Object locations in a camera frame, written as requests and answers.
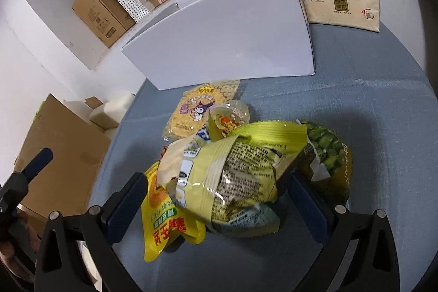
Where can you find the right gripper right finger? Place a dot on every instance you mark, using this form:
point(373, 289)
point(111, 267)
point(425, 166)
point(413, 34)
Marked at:
point(310, 210)

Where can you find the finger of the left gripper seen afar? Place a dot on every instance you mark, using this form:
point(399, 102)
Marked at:
point(37, 164)

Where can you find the green pea snack bag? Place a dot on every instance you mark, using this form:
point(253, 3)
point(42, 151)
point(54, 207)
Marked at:
point(326, 164)

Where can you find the cream sofa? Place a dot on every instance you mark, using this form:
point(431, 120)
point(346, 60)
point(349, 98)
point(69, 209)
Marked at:
point(104, 116)

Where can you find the large brown cardboard box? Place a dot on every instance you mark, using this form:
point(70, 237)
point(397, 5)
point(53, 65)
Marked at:
point(107, 19)

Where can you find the small jelly cup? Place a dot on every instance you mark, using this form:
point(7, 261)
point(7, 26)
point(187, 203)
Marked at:
point(223, 119)

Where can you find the yellow green snack bag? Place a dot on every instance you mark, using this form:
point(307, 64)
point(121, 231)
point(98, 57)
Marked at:
point(229, 182)

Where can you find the brown cardboard box near sofa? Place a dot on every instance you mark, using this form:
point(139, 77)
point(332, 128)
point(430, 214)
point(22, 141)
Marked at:
point(66, 183)

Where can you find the person's left hand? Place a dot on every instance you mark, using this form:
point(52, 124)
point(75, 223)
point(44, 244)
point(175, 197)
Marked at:
point(8, 253)

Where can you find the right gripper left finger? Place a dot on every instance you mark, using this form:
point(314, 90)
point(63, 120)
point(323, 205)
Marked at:
point(120, 209)

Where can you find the white cardboard storage box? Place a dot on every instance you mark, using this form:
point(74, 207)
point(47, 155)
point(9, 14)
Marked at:
point(189, 42)

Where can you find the Kuromi noodle snack pack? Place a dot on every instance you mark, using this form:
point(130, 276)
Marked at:
point(191, 112)

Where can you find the yellow orange snack bag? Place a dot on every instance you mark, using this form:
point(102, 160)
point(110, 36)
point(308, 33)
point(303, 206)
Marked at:
point(163, 222)

